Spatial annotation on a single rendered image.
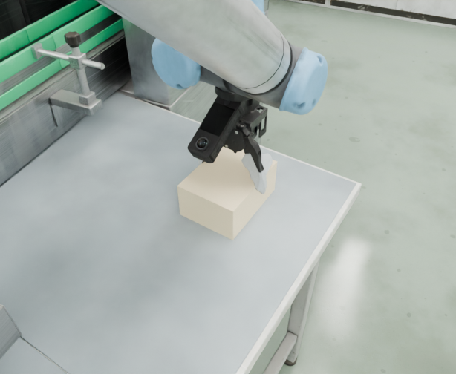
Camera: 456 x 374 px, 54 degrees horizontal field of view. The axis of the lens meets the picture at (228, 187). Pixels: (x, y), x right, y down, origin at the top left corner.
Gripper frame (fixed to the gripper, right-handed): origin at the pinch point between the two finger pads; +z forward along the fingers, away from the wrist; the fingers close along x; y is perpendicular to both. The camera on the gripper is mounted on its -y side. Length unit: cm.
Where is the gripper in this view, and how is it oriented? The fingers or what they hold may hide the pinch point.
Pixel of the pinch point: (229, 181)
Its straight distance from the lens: 84.9
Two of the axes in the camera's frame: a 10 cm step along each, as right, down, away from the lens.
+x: -8.4, -3.7, 3.9
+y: 5.4, -5.7, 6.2
